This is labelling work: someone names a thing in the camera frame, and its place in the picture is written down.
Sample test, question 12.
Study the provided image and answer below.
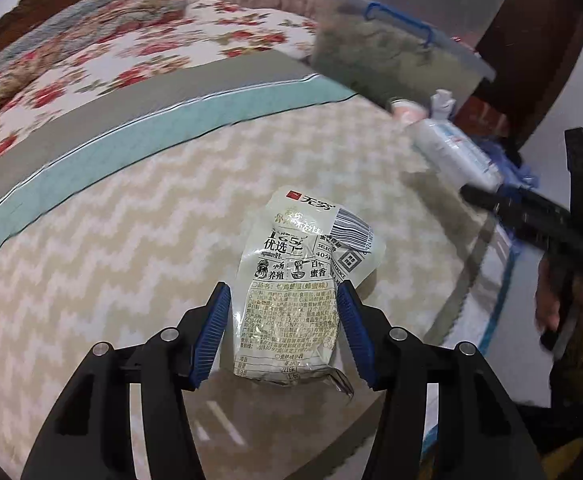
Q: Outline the blue plastic bag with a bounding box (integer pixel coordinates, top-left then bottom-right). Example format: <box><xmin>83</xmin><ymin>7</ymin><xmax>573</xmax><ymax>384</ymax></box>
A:
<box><xmin>481</xmin><ymin>137</ymin><xmax>541</xmax><ymax>197</ymax></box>

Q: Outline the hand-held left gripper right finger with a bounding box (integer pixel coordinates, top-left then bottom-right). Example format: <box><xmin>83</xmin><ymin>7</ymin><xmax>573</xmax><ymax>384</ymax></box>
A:
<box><xmin>336</xmin><ymin>280</ymin><xmax>542</xmax><ymax>480</ymax></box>

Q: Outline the grey bed sheet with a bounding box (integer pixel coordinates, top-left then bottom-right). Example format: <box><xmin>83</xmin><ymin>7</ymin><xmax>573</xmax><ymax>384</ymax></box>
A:
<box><xmin>0</xmin><ymin>51</ymin><xmax>318</xmax><ymax>198</ymax></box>

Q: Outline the person's right hand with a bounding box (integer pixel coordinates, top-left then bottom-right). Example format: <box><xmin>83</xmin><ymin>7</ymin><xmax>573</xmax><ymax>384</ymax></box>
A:
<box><xmin>534</xmin><ymin>259</ymin><xmax>583</xmax><ymax>359</ymax></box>

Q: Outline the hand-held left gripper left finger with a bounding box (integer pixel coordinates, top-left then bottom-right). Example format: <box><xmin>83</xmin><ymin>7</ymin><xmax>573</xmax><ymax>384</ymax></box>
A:
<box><xmin>21</xmin><ymin>282</ymin><xmax>232</xmax><ymax>480</ymax></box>

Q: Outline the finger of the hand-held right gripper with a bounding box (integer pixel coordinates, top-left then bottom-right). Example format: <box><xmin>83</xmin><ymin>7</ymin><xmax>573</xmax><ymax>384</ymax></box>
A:
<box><xmin>514</xmin><ymin>215</ymin><xmax>568</xmax><ymax>254</ymax></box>
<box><xmin>459</xmin><ymin>183</ymin><xmax>572</xmax><ymax>227</ymax></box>

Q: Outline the white printed snack packet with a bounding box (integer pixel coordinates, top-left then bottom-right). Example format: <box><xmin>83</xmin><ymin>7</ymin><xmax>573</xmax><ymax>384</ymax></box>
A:
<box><xmin>233</xmin><ymin>187</ymin><xmax>388</xmax><ymax>399</ymax></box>

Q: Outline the dark wooden headboard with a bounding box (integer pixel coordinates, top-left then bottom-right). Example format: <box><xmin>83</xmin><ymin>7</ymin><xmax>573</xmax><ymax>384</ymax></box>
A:
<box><xmin>0</xmin><ymin>0</ymin><xmax>133</xmax><ymax>61</ymax></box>

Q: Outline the floral bed sheet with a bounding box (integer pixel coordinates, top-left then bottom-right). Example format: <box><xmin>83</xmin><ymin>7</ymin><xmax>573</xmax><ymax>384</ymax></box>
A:
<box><xmin>0</xmin><ymin>0</ymin><xmax>323</xmax><ymax>173</ymax></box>

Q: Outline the beige zigzag blanket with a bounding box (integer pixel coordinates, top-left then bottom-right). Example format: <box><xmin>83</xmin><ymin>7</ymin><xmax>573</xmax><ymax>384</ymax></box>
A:
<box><xmin>0</xmin><ymin>74</ymin><xmax>518</xmax><ymax>480</ymax></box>

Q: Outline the clear storage box blue handle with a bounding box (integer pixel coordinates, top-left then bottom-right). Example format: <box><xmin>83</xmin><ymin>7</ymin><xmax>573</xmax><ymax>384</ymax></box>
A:
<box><xmin>310</xmin><ymin>0</ymin><xmax>497</xmax><ymax>112</ymax></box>

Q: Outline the folded floral quilt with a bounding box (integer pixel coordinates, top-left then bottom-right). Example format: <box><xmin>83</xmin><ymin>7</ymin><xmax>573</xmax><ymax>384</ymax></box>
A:
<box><xmin>0</xmin><ymin>0</ymin><xmax>208</xmax><ymax>128</ymax></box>

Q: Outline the dark wooden cabinet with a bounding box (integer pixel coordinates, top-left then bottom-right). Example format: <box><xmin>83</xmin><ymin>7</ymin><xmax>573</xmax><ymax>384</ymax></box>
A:
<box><xmin>451</xmin><ymin>0</ymin><xmax>583</xmax><ymax>153</ymax></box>

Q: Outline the white bottle with blue label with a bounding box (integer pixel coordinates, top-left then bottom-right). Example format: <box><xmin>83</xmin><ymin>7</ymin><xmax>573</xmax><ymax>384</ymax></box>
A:
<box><xmin>413</xmin><ymin>119</ymin><xmax>505</xmax><ymax>194</ymax></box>

